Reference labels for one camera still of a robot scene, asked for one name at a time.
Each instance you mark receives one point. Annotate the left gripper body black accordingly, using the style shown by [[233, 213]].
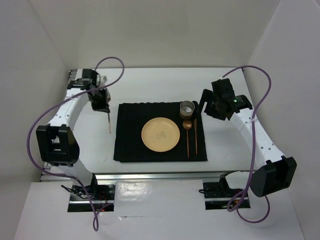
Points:
[[99, 101]]

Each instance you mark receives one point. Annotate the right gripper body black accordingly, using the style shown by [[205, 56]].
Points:
[[212, 109]]

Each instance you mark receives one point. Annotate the copper fork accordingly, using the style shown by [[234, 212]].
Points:
[[109, 122]]

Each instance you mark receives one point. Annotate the metal cup copper base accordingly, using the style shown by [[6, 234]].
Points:
[[186, 109]]

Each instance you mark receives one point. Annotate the copper knife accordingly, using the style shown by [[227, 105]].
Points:
[[196, 136]]

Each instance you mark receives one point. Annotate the copper spoon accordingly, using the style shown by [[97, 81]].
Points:
[[187, 125]]

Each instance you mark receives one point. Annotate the black cloth placemat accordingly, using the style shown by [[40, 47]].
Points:
[[129, 147]]

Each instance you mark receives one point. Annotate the yellow plate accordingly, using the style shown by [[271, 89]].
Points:
[[160, 134]]

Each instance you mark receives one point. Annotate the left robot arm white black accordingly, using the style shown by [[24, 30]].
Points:
[[57, 143]]

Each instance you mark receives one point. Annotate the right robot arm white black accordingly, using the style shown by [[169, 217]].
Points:
[[273, 171]]

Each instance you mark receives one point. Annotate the aluminium left rail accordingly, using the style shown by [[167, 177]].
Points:
[[71, 78]]

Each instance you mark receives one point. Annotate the aluminium rail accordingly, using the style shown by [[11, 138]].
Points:
[[71, 78], [165, 176]]

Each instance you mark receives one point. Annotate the aluminium front rail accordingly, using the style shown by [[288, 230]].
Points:
[[165, 176]]

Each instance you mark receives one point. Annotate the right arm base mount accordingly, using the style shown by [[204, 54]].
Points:
[[217, 193]]

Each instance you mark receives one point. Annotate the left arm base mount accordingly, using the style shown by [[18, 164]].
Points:
[[103, 197]]

